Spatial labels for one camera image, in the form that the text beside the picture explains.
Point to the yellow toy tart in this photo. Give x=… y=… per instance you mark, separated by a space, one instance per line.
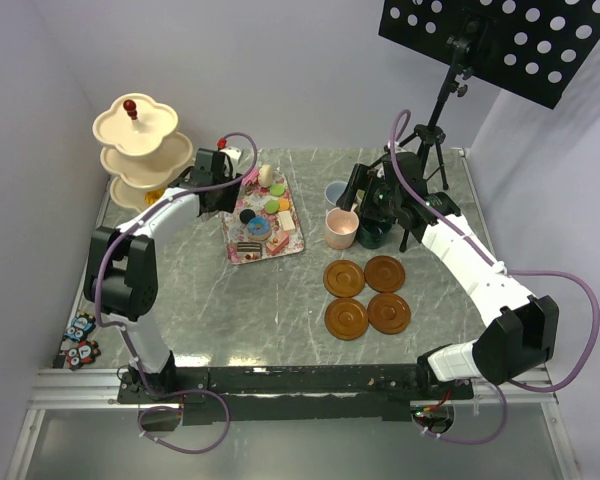
x=152 y=197

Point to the pink mug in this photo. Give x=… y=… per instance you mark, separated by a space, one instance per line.
x=340 y=228

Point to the orange toy macaron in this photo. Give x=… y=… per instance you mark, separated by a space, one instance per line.
x=284 y=204

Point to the blue frosted toy donut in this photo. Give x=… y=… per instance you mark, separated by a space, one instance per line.
x=258 y=229

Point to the pink toy cake slice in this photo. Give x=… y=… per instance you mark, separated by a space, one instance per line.
x=277 y=242

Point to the cream three-tier dessert stand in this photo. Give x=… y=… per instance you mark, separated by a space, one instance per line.
x=142 y=148

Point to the aluminium frame rail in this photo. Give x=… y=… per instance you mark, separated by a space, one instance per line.
x=73 y=427

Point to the green toy macaron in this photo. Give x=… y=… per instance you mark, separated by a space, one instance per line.
x=277 y=190
x=272 y=207

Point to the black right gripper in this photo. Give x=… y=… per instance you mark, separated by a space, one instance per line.
x=366 y=179

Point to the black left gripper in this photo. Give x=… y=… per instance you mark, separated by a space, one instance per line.
x=229 y=202

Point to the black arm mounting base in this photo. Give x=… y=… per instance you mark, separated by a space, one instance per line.
x=295 y=392

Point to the white toy donut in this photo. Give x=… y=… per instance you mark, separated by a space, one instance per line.
x=266 y=176

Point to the cream toy wafer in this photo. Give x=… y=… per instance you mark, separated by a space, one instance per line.
x=286 y=221

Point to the dark green mug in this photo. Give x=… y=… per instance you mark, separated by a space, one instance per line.
x=372 y=235

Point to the chocolate layer toy cake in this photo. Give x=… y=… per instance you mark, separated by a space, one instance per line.
x=249 y=248

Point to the pink toy popsicle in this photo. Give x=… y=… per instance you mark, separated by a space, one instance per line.
x=250 y=178

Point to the brown wooden coaster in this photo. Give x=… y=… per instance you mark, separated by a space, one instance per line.
x=389 y=313
x=346 y=319
x=344 y=278
x=384 y=274

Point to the black toy cookie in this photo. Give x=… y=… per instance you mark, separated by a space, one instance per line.
x=246 y=215

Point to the light blue mug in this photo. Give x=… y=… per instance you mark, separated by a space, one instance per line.
x=333 y=191

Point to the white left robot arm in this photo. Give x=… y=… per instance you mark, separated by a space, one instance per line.
x=121 y=277

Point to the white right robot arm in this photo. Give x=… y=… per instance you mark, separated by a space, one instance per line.
x=520 y=327

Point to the black perforated calibration board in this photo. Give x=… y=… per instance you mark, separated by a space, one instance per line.
x=532 y=49

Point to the floral serving tray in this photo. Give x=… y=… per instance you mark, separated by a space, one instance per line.
x=254 y=197

